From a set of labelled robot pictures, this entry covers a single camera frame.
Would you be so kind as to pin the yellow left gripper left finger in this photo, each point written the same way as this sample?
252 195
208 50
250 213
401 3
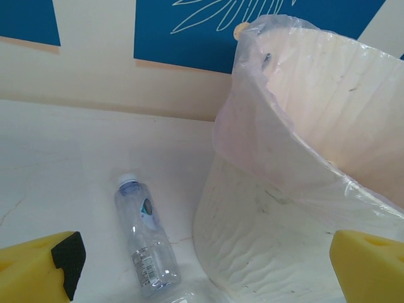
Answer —
25 271

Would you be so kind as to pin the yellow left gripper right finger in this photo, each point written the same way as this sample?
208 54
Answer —
372 271

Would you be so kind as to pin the small clear bottle blue label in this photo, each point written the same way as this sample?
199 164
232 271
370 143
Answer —
145 236

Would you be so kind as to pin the clear plastic bottle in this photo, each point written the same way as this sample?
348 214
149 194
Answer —
186 296

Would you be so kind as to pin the cream plastic waste bin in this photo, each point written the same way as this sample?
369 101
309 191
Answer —
252 252

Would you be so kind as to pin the clear plastic bin liner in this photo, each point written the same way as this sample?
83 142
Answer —
252 158

